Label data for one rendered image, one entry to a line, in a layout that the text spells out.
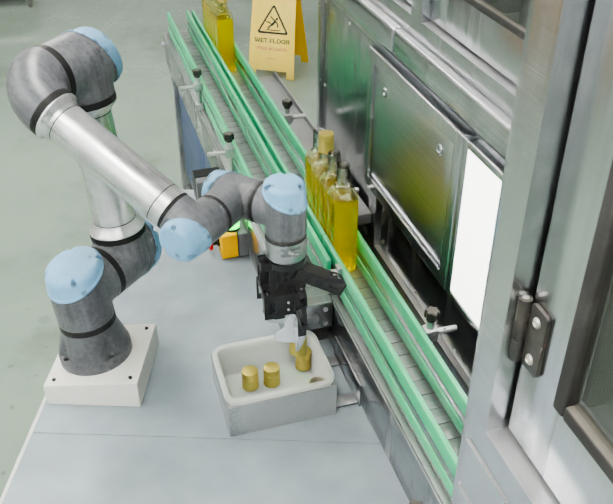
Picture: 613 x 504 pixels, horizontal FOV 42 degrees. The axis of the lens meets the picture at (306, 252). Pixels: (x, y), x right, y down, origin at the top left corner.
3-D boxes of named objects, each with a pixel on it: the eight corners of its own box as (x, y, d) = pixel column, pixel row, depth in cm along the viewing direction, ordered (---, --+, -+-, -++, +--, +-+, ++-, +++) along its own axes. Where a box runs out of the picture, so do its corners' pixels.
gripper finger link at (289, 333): (273, 354, 155) (270, 312, 151) (303, 348, 156) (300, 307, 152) (277, 362, 152) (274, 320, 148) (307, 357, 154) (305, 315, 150)
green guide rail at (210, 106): (298, 295, 174) (298, 265, 169) (293, 296, 173) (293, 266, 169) (171, 32, 312) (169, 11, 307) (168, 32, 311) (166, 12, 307)
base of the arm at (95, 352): (52, 378, 165) (40, 340, 159) (70, 331, 177) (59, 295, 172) (125, 373, 164) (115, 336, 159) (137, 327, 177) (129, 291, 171)
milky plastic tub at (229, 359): (337, 412, 163) (338, 380, 158) (229, 436, 158) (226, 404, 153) (312, 357, 177) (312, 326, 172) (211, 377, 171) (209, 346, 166)
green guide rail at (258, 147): (330, 289, 175) (331, 259, 171) (326, 290, 175) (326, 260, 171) (190, 30, 313) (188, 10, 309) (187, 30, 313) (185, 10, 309)
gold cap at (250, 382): (244, 393, 165) (243, 377, 163) (240, 382, 168) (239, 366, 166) (261, 389, 166) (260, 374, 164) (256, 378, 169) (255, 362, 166)
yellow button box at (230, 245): (248, 256, 209) (247, 232, 205) (220, 261, 208) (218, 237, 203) (242, 242, 215) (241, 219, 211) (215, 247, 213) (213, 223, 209)
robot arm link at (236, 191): (185, 186, 139) (238, 203, 134) (222, 159, 147) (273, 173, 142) (189, 224, 143) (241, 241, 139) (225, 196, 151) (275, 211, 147)
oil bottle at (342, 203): (356, 270, 182) (360, 188, 170) (333, 275, 181) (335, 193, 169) (347, 257, 186) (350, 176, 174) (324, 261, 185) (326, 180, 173)
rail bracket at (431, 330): (456, 364, 157) (464, 311, 149) (424, 371, 155) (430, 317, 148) (447, 351, 160) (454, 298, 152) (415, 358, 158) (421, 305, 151)
